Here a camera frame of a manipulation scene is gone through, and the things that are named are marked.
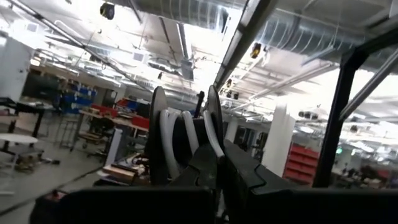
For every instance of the blue bin rack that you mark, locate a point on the blue bin rack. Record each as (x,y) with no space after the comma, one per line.
(77,99)

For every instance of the white round table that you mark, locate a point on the white round table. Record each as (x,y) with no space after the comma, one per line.
(17,138)

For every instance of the black hanging spotlight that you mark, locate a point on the black hanging spotlight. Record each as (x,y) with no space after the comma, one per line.
(107,11)

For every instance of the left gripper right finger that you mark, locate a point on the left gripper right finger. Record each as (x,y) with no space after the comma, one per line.
(245,183)

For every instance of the wooden workbench with red bins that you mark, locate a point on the wooden workbench with red bins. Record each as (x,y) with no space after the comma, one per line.
(124,119)

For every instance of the black aluminium rig frame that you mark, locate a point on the black aluminium rig frame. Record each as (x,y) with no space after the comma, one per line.
(335,124)

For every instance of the yellow black hanging device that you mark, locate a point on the yellow black hanging device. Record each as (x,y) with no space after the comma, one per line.
(255,49)

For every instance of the black table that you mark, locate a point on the black table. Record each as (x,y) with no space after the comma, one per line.
(28,107)

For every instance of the black office chair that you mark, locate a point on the black office chair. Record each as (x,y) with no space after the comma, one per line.
(101,127)

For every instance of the red bin shelf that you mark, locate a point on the red bin shelf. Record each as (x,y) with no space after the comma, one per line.
(301,165)

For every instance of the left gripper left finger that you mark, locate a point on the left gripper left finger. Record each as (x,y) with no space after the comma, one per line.
(202,168)

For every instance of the white pillar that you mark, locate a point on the white pillar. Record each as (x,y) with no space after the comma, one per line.
(278,140)

